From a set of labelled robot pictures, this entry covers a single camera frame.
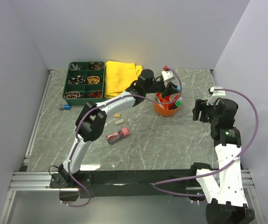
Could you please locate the yellow black rolled tie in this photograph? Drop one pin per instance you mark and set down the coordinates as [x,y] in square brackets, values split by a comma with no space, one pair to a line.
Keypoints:
[93,80]

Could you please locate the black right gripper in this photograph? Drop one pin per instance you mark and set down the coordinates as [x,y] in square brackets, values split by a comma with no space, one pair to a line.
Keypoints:
[201,105]

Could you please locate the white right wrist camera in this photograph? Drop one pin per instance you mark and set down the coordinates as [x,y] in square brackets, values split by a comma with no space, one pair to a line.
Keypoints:
[215,93]

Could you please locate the grey rolled item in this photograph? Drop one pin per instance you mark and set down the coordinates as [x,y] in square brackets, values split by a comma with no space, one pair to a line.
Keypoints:
[74,67]

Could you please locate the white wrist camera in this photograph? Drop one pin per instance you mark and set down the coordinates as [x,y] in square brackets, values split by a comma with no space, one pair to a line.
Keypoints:
[215,93]
[167,75]

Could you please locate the yellow folded cloth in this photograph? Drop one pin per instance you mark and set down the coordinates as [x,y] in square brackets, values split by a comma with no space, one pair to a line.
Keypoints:
[119,76]

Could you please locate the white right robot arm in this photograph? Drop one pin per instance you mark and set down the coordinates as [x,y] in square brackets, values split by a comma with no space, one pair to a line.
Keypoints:
[226,201]

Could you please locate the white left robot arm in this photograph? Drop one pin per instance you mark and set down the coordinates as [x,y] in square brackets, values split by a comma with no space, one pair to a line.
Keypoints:
[91,121]

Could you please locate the black white rolled tie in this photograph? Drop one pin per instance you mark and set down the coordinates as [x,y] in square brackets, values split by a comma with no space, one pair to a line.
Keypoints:
[76,80]

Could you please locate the black green highlighter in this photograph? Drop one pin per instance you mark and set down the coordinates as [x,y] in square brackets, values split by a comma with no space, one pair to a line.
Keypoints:
[176,105]

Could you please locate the orange navy rolled tie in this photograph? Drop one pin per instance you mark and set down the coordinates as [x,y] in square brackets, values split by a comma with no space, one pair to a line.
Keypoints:
[96,94]

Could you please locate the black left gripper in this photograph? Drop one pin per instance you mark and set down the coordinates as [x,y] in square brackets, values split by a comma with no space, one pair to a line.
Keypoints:
[169,89]

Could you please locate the blue grey cylinder object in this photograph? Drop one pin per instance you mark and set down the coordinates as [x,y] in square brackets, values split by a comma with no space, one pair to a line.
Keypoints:
[64,107]

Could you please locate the beige eraser block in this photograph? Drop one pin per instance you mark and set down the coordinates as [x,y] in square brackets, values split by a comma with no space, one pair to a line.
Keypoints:
[119,121]

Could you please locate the clear tube blue cap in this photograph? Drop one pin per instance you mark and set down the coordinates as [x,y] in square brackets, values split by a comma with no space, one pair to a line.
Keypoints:
[175,96]

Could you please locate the green compartment tray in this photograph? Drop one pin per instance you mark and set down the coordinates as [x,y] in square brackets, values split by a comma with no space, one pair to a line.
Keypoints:
[86,88]

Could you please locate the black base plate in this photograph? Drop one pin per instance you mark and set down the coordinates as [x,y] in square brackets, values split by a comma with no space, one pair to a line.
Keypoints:
[128,182]

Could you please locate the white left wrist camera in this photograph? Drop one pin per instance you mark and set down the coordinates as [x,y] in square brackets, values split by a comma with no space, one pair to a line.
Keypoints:
[167,75]

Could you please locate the aluminium rail frame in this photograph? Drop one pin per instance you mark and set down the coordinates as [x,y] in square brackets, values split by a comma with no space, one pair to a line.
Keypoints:
[155,142]

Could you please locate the dark brown rolled tie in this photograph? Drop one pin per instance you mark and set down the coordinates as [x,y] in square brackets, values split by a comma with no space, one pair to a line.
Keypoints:
[96,66]

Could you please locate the orange round divided container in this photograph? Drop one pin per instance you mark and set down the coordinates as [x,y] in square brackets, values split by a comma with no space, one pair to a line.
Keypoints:
[163,107]

